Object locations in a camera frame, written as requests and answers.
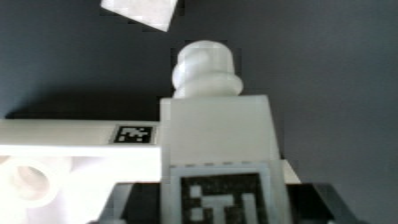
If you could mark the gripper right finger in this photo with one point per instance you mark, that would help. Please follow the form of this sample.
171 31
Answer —
318 207

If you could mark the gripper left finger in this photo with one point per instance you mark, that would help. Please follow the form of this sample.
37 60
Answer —
131 206

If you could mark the white table leg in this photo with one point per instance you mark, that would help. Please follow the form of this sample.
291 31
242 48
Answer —
222 178
147 11

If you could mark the white square tabletop part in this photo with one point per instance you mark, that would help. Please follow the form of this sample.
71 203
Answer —
66 159

